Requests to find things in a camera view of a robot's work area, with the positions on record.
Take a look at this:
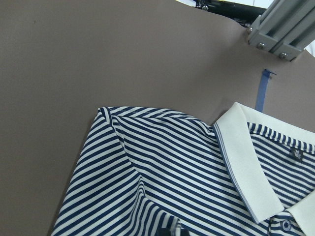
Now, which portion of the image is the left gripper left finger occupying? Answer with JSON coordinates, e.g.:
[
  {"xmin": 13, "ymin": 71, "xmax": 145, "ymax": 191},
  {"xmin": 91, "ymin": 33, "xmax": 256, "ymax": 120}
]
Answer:
[{"xmin": 156, "ymin": 228, "xmax": 171, "ymax": 236}]

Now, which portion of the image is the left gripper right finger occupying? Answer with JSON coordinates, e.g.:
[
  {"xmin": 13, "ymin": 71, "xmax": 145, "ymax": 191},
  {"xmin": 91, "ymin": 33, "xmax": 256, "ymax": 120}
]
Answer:
[{"xmin": 175, "ymin": 228, "xmax": 190, "ymax": 236}]

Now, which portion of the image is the striped polo shirt white collar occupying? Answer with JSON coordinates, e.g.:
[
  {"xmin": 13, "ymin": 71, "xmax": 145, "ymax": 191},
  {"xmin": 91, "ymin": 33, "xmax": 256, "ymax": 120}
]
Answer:
[{"xmin": 52, "ymin": 103, "xmax": 315, "ymax": 236}]

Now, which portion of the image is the black clamp tool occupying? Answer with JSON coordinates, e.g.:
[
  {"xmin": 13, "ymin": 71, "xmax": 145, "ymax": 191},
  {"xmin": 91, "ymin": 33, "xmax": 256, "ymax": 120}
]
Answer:
[{"xmin": 194, "ymin": 0, "xmax": 266, "ymax": 27}]

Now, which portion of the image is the aluminium frame post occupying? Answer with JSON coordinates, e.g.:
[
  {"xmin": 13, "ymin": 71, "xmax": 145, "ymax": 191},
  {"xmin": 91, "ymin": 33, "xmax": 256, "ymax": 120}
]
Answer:
[{"xmin": 248, "ymin": 0, "xmax": 315, "ymax": 61}]

